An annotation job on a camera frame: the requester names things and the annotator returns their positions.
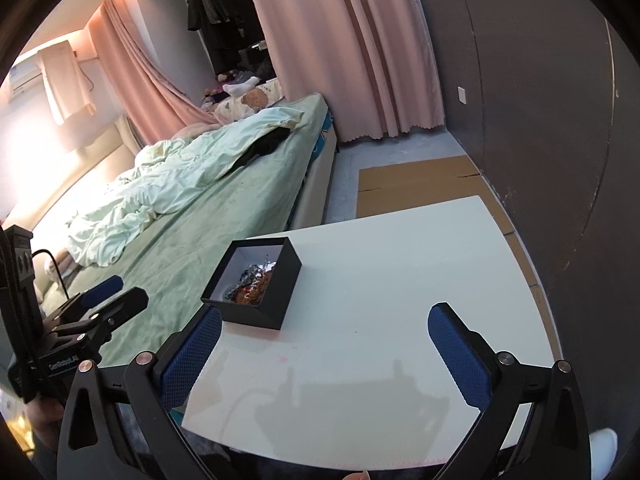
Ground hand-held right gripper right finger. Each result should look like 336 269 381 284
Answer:
427 302 593 480

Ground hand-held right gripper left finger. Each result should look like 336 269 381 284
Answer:
57 304 223 480

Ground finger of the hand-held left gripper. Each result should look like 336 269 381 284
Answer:
90 287 150 333
75 275 125 311

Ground brown rudraksha bead bracelet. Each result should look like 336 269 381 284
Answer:
231 280 273 306

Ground black jewelry box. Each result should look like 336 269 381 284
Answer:
201 236 302 331

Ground silver ball chain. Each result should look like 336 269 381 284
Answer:
247 256 280 277

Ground bed with green sheet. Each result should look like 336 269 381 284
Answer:
35 92 338 366

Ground light green duvet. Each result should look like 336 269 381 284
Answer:
67 107 306 267

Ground person's white-socked foot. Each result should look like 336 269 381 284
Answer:
590 427 621 478

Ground brown cardboard sheet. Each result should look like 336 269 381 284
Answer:
356 155 556 341

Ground pink hanging towel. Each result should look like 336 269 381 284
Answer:
39 42 97 126

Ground pink curtain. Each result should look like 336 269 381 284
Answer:
235 0 446 143
87 0 216 146

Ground white air conditioner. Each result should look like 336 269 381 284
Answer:
7 57 46 93

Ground white sock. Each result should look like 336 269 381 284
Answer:
221 76 262 97

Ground patterned pillow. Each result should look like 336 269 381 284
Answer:
202 79 286 116

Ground hanging dark clothes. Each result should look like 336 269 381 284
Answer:
186 0 266 73

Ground black cable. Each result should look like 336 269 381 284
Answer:
31 249 71 301

